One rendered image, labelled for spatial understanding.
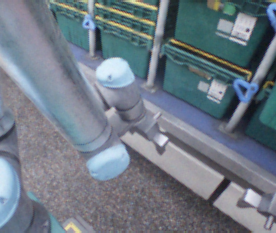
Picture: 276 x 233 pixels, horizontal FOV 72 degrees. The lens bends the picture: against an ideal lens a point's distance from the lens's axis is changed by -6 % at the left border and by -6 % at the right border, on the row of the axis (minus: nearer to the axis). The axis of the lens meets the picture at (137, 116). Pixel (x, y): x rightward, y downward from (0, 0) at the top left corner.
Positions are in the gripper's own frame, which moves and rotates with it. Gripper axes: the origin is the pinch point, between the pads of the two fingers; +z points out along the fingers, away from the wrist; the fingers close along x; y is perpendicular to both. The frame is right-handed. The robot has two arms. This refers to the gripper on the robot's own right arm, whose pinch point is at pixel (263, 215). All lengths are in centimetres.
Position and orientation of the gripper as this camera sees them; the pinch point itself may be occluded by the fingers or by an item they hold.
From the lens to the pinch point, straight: 67.0
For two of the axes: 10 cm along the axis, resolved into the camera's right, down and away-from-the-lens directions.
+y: -5.6, 7.6, -3.4
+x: 8.3, 5.1, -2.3
